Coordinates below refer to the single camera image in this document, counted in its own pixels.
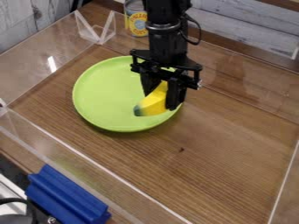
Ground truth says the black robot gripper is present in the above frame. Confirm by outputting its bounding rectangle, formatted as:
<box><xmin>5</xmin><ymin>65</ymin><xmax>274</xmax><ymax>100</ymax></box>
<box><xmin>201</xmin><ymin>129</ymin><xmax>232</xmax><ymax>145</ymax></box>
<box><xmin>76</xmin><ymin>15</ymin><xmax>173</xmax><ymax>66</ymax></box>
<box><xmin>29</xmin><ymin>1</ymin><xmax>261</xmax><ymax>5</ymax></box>
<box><xmin>128</xmin><ymin>25</ymin><xmax>204</xmax><ymax>112</ymax></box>

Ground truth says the yellow toy banana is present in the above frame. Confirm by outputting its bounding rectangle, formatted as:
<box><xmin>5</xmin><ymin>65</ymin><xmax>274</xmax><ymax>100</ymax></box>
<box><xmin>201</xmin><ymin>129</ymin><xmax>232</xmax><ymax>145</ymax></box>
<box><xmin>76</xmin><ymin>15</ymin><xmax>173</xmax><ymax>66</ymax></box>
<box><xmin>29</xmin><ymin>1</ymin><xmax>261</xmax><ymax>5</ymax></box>
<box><xmin>133</xmin><ymin>81</ymin><xmax>168</xmax><ymax>116</ymax></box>

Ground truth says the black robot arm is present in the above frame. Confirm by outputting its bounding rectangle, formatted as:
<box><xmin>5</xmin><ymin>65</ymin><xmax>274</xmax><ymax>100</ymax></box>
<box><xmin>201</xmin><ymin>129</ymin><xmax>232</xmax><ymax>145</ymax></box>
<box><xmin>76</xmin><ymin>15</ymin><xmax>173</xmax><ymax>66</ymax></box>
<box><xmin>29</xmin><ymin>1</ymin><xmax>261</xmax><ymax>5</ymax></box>
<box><xmin>129</xmin><ymin>0</ymin><xmax>202</xmax><ymax>116</ymax></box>

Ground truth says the green round plate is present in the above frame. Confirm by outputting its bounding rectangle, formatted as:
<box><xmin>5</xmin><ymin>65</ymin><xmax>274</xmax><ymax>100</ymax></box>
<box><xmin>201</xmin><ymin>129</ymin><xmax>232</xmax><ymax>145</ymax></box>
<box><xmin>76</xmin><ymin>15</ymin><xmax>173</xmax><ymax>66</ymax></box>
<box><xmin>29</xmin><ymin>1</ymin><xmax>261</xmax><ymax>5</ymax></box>
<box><xmin>72</xmin><ymin>56</ymin><xmax>180</xmax><ymax>132</ymax></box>

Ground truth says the yellow labelled tin can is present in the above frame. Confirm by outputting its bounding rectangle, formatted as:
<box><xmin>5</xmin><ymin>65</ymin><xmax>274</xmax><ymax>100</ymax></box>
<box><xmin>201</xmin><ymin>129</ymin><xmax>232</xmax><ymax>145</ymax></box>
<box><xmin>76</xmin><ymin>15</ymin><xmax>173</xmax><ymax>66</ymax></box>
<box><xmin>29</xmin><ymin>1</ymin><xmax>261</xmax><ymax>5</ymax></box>
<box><xmin>124</xmin><ymin>0</ymin><xmax>148</xmax><ymax>38</ymax></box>

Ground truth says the blue plastic clamp block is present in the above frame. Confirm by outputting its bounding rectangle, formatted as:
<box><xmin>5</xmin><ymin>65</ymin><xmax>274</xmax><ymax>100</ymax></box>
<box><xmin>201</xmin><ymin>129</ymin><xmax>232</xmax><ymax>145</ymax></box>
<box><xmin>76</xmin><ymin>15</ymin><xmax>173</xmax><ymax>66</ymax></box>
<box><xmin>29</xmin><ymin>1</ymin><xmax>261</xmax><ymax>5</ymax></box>
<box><xmin>25</xmin><ymin>164</ymin><xmax>110</xmax><ymax>224</ymax></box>

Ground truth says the clear acrylic enclosure wall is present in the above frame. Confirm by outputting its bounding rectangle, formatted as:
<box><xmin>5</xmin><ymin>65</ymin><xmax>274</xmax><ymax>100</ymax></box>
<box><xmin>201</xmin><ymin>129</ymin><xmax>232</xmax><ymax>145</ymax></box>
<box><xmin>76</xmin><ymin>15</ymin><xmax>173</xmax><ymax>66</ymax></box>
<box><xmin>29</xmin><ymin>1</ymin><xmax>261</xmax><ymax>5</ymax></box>
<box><xmin>0</xmin><ymin>17</ymin><xmax>299</xmax><ymax>224</ymax></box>

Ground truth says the black cable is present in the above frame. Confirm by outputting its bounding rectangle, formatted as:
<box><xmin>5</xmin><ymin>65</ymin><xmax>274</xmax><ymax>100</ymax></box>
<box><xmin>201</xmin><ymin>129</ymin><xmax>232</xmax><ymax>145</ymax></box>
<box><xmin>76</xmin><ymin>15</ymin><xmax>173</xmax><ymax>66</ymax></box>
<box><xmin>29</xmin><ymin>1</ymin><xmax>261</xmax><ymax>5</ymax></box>
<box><xmin>0</xmin><ymin>198</ymin><xmax>33</xmax><ymax>224</ymax></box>

